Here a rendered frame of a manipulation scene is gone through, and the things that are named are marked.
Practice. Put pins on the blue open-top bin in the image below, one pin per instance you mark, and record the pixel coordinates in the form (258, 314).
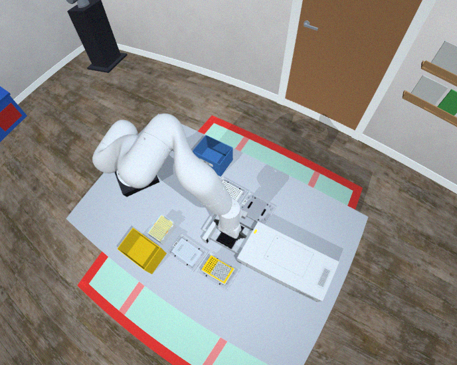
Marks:
(214, 153)

